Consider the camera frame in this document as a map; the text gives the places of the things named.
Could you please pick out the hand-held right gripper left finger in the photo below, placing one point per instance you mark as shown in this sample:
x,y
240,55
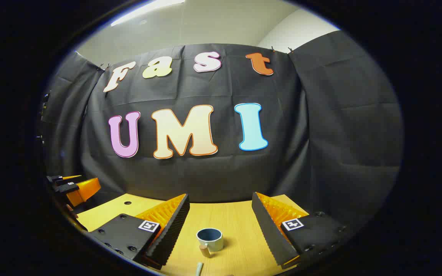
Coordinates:
x,y
171,234

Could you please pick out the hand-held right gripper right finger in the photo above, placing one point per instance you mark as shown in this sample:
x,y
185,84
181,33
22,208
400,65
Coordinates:
x,y
269,234

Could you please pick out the wooden desktop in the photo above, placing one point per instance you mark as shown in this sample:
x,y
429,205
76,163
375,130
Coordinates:
x,y
240,222

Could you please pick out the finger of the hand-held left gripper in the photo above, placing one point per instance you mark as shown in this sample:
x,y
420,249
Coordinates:
x,y
81,191
58,178

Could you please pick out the pale green toothbrush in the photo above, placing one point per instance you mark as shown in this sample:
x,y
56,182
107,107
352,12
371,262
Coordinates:
x,y
199,268

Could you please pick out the black backdrop cloth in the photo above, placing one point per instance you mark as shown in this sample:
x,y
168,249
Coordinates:
x,y
225,172

